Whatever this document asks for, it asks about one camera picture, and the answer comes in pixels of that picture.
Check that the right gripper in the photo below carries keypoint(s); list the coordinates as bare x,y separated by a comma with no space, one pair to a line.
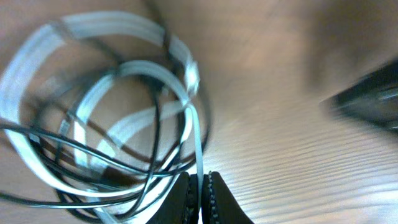
372,99

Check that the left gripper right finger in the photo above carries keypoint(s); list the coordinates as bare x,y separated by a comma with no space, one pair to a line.
218,205

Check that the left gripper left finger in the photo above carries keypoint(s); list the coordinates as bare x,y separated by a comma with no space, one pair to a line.
172,209

